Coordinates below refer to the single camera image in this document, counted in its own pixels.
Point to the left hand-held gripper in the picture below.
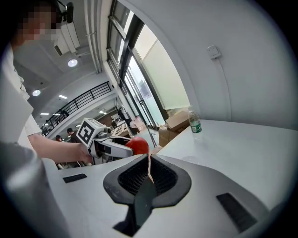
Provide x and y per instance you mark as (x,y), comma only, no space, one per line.
(89,131)

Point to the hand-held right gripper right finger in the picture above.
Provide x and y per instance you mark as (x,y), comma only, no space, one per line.
(198,204)

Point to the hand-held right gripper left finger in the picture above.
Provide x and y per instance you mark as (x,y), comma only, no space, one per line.
(93,200)

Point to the red apple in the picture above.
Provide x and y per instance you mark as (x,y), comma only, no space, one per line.
(139,145)

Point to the person's left forearm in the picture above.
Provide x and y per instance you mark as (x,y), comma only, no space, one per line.
(58,148)

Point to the wooden slat crate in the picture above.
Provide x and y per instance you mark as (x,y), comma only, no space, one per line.
(121,131)

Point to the large cardboard box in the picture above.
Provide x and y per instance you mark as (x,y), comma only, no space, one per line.
(168,137)

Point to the black balcony railing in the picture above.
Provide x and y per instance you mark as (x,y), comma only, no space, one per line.
(76,102)

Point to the small flat cardboard box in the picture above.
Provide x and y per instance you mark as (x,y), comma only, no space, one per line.
(178,119)

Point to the black framed glass door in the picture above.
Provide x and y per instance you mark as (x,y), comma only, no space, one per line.
(130,69)

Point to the clear plastic water bottle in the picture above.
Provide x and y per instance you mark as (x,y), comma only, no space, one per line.
(195,123)

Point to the white roller blind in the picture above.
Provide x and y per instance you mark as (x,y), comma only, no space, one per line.
(163,76)

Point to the round ceiling light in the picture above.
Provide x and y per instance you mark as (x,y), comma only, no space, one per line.
(36,93)
(72,62)

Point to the person's white shirt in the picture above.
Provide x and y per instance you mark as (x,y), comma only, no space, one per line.
(14,104)

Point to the white ceiling pipes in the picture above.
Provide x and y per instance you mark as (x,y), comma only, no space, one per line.
(94,35)

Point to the white ceiling air unit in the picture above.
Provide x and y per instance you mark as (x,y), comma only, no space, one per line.
(67,39)

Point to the person's head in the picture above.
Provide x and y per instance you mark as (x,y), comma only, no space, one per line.
(35,23)

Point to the white wall socket box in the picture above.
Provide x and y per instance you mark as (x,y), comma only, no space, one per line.
(214,52)

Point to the black head-mounted camera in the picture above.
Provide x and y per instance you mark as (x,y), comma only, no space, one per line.
(66,11)

